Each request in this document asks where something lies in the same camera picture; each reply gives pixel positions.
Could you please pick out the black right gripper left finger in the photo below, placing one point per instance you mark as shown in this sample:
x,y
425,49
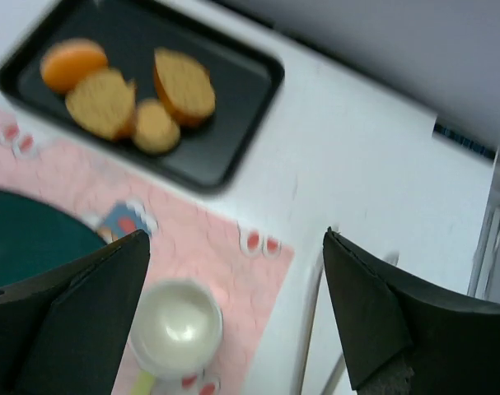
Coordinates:
x,y
64,331

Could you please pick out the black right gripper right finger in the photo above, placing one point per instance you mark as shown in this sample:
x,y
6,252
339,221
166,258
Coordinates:
x,y
401,334

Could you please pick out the crusty speckled bread slice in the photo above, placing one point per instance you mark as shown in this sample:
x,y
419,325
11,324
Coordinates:
x,y
184,87

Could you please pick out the dark teal square plate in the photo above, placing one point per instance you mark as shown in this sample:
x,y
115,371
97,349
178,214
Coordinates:
x,y
36,237

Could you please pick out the pale yellow mug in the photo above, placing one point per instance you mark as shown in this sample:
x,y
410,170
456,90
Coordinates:
x,y
175,335

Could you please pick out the pink bunny placemat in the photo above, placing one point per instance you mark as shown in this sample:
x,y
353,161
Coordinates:
x,y
73,192

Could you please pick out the blue label sticker right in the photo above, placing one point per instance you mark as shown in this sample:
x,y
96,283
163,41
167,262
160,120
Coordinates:
x,y
459,139

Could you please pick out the small pale round bun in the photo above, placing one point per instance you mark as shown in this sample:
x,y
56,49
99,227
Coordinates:
x,y
156,132

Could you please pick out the glossy orange round bun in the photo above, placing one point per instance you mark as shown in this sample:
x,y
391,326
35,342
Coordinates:
x,y
66,63

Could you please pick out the black baking tray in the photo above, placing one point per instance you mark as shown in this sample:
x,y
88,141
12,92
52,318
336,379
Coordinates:
x,y
245,81

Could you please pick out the aluminium table frame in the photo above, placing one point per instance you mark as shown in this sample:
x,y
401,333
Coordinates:
x,y
485,276

